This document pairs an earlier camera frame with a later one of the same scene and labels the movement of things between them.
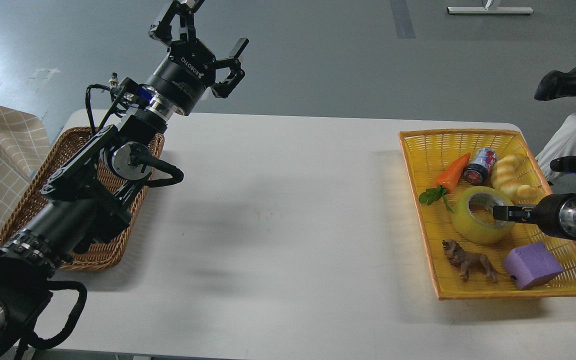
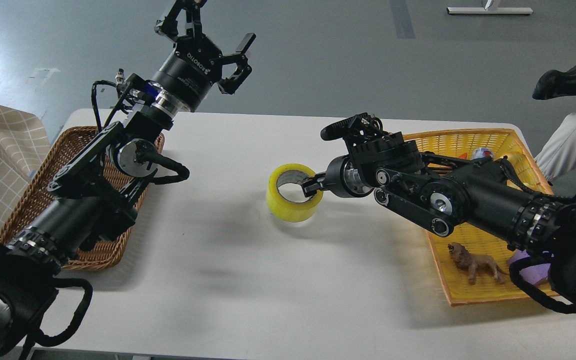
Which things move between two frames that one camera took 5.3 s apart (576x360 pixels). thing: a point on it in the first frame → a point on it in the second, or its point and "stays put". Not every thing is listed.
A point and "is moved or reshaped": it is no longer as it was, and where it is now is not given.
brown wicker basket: (32, 195) stays put
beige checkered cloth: (6, 148) stays put
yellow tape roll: (470, 229) is moved or reshaped
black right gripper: (545, 213) → (342, 180)
